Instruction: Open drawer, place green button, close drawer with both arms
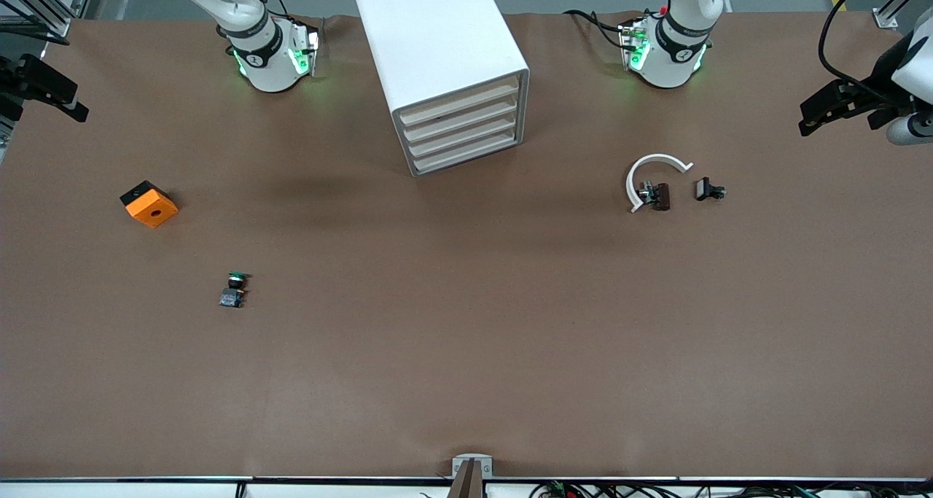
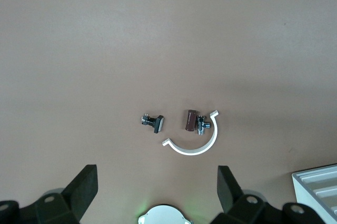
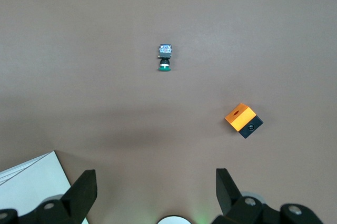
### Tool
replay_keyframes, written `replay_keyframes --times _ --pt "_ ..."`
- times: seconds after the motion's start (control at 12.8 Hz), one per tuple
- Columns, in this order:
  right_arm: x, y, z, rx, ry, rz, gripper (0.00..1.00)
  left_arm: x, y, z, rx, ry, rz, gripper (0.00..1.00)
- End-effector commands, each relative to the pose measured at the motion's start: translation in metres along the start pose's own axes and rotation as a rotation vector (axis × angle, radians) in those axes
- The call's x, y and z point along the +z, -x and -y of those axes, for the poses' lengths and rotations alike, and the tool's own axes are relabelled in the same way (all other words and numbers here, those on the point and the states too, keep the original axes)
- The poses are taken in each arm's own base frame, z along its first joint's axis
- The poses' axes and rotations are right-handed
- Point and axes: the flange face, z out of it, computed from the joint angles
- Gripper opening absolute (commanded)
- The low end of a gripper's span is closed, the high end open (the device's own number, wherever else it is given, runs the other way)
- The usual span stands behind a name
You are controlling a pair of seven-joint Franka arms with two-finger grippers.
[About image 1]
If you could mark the small brown electrical component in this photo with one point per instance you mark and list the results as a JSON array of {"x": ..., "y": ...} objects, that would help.
[{"x": 660, "y": 196}]

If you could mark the white arm base connector panel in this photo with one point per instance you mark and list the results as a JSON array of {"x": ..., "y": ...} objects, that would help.
[
  {"x": 635, "y": 46},
  {"x": 306, "y": 46}
]

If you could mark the white table edge rail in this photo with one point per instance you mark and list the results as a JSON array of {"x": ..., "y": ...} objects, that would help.
[{"x": 146, "y": 491}]

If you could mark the small black electrical component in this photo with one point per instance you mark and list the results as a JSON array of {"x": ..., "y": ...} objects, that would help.
[{"x": 703, "y": 189}]

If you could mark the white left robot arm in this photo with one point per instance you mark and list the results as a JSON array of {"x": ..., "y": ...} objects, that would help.
[{"x": 678, "y": 53}]

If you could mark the orange and black box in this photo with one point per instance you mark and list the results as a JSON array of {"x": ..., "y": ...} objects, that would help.
[{"x": 153, "y": 210}]

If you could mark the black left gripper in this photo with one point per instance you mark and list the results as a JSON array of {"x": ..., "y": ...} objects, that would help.
[{"x": 883, "y": 67}]

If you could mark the grey metal bracket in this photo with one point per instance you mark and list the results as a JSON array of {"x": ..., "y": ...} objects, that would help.
[{"x": 485, "y": 467}]

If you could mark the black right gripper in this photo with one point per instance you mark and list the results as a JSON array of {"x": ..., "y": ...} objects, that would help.
[{"x": 9, "y": 75}]

